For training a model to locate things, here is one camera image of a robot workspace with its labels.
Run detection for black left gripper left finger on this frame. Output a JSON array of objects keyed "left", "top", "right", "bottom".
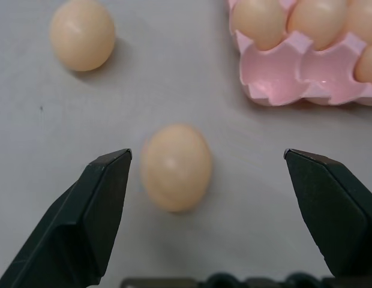
[{"left": 0, "top": 148, "right": 133, "bottom": 288}]

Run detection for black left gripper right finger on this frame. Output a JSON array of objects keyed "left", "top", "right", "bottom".
[{"left": 283, "top": 148, "right": 372, "bottom": 278}]

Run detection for beige egg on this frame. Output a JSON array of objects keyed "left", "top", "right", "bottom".
[
  {"left": 287, "top": 0, "right": 350, "bottom": 52},
  {"left": 49, "top": 0, "right": 116, "bottom": 72},
  {"left": 140, "top": 122, "right": 213, "bottom": 213},
  {"left": 343, "top": 0, "right": 372, "bottom": 41},
  {"left": 353, "top": 43, "right": 372, "bottom": 83},
  {"left": 232, "top": 0, "right": 287, "bottom": 51}
]

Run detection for pink egg carton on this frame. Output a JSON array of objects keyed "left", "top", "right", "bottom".
[{"left": 225, "top": 0, "right": 372, "bottom": 107}]

